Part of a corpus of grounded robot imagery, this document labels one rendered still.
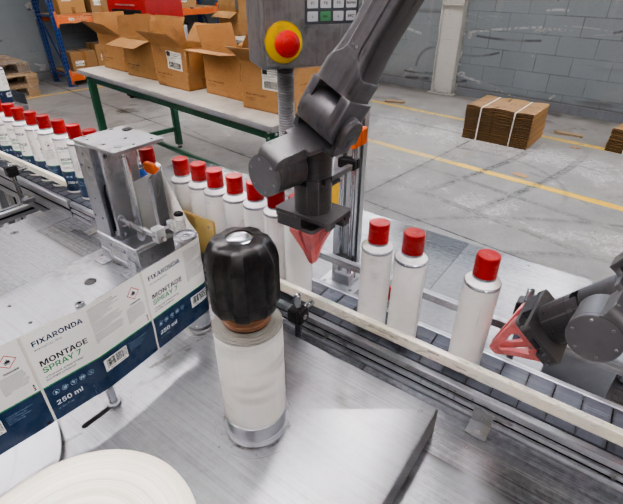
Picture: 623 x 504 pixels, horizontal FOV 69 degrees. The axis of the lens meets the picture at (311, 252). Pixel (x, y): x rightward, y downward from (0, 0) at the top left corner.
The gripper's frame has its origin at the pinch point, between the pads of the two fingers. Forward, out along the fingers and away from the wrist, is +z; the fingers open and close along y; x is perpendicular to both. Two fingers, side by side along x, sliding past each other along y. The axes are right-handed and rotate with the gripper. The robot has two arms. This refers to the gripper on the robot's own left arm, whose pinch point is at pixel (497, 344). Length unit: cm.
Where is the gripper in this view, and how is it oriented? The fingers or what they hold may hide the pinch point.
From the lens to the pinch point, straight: 74.9
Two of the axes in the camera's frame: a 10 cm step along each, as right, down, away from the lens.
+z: -5.2, 4.6, 7.2
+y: -5.9, 4.2, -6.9
